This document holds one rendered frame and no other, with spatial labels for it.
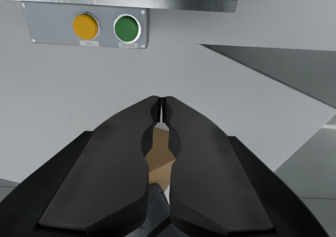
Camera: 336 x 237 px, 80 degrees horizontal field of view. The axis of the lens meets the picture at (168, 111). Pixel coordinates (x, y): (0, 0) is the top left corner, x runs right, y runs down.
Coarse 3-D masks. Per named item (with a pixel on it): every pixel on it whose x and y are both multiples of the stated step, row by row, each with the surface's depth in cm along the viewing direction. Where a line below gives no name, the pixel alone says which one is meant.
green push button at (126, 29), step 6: (120, 18) 34; (126, 18) 34; (120, 24) 34; (126, 24) 34; (132, 24) 34; (120, 30) 35; (126, 30) 35; (132, 30) 35; (120, 36) 35; (126, 36) 35; (132, 36) 35
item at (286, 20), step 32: (0, 0) 42; (256, 0) 42; (288, 0) 42; (320, 0) 42; (0, 32) 45; (160, 32) 45; (192, 32) 46; (224, 32) 46; (256, 32) 46; (288, 32) 46; (320, 32) 46
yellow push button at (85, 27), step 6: (78, 18) 33; (84, 18) 33; (90, 18) 34; (78, 24) 34; (84, 24) 34; (90, 24) 34; (96, 24) 35; (78, 30) 34; (84, 30) 34; (90, 30) 34; (96, 30) 35; (84, 36) 35; (90, 36) 35
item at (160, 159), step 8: (160, 136) 57; (160, 144) 54; (152, 152) 51; (160, 152) 52; (168, 152) 53; (152, 160) 49; (160, 160) 50; (168, 160) 51; (152, 168) 47; (160, 168) 49; (168, 168) 53; (152, 176) 49; (160, 176) 53; (168, 176) 58; (160, 184) 57; (168, 184) 63
